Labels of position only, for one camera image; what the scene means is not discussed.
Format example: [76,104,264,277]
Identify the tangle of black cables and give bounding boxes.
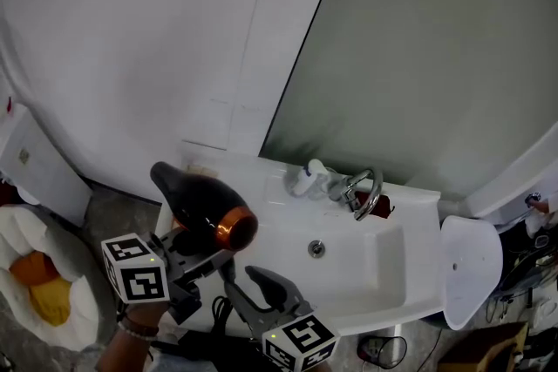
[486,226,558,323]

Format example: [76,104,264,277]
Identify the white ceramic washbasin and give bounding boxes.
[154,143,446,339]

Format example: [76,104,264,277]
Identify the yellow cushion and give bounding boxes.
[28,276,73,328]

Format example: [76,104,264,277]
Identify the black cable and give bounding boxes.
[210,294,239,336]

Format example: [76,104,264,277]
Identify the clear glass cup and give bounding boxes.
[304,169,345,201]

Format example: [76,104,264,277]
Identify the black trousers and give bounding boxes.
[150,328,267,372]

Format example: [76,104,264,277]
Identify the white bead bracelet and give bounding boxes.
[116,319,160,342]

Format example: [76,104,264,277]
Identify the brown cardboard box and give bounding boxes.
[438,321,531,372]

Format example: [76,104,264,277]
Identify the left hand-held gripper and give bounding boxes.
[100,227,239,324]

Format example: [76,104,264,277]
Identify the black orange hair dryer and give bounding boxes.
[149,160,260,296]

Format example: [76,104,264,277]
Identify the white egg-shaped floor seat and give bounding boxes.
[0,204,101,352]

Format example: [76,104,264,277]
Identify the white water dispenser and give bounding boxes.
[0,102,93,227]

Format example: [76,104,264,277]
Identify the person's left forearm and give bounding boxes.
[96,301,172,372]

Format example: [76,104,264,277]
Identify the orange cushion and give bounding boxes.
[9,251,60,288]

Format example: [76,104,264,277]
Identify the dark red pouch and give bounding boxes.
[355,191,396,220]

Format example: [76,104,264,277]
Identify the chrome faucet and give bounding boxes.
[329,167,384,222]

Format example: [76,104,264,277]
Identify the white pump bottle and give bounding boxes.
[290,159,328,196]

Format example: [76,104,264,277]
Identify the frosted glass panel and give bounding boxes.
[259,0,558,206]

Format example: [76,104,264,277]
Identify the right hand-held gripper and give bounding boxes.
[223,264,340,372]

